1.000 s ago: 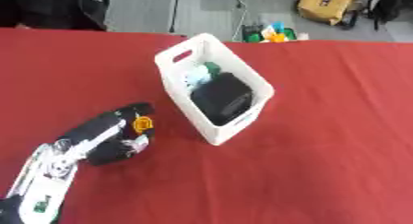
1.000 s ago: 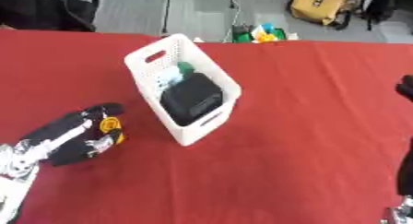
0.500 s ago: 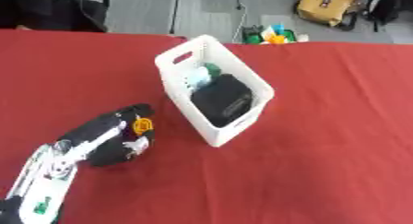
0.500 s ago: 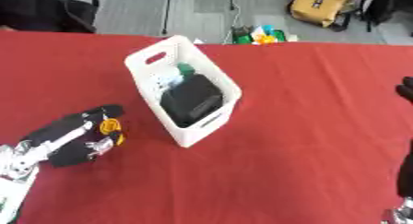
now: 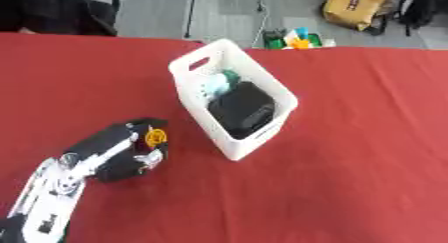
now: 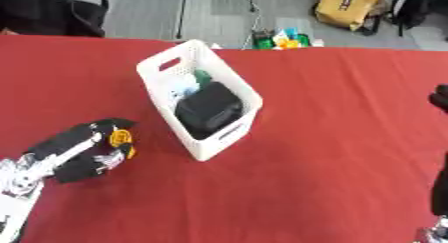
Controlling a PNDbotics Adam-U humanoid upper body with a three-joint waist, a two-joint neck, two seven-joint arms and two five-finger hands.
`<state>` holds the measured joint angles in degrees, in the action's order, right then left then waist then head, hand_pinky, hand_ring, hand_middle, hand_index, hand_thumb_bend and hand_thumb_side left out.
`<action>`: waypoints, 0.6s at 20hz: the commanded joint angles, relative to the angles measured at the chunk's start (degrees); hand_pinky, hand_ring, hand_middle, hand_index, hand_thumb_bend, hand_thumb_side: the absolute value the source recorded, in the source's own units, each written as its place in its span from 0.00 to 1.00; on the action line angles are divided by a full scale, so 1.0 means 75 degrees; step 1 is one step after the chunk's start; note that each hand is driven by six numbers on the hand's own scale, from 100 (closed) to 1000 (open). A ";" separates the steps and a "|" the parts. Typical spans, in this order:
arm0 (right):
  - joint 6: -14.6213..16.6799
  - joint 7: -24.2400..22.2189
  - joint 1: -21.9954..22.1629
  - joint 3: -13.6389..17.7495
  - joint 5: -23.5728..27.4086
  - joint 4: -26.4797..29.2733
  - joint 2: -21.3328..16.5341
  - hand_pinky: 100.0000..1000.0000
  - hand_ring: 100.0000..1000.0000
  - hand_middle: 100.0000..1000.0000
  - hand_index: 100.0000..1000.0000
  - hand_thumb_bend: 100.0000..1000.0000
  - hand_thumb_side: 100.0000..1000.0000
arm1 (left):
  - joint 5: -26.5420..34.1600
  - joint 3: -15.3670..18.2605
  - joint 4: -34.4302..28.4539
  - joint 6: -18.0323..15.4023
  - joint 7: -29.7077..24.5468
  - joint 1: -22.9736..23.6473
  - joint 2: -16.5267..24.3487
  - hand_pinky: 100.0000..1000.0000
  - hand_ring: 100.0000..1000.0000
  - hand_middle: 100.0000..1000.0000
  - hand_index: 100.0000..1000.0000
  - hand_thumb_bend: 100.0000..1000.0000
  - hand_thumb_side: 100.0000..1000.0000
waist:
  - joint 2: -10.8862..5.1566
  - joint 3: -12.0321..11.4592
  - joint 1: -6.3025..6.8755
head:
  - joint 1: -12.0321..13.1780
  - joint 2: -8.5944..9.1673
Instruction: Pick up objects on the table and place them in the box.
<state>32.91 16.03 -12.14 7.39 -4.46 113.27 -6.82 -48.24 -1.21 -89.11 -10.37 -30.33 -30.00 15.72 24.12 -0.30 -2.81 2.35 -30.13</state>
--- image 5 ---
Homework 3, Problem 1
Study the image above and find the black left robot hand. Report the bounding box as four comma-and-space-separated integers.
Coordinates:
61, 117, 172, 184

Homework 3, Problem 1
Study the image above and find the yellow round toy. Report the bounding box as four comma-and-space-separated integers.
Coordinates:
143, 128, 170, 148

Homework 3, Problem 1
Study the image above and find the green box of toys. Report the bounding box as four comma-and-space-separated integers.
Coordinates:
260, 27, 338, 50

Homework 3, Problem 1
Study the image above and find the white plastic basket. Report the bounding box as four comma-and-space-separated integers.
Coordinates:
166, 38, 301, 162

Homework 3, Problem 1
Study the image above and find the black object in basket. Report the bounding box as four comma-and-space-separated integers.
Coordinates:
206, 81, 277, 141

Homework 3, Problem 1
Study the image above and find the black chair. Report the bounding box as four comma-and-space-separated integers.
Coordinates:
0, 0, 123, 37

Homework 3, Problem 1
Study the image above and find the black tripod stand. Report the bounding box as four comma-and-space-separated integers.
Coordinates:
182, 0, 266, 39

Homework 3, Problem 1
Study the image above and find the yellow backpack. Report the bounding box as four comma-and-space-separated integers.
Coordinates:
320, 0, 394, 32

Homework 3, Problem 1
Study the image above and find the white cable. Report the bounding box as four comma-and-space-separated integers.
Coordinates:
215, 0, 273, 49

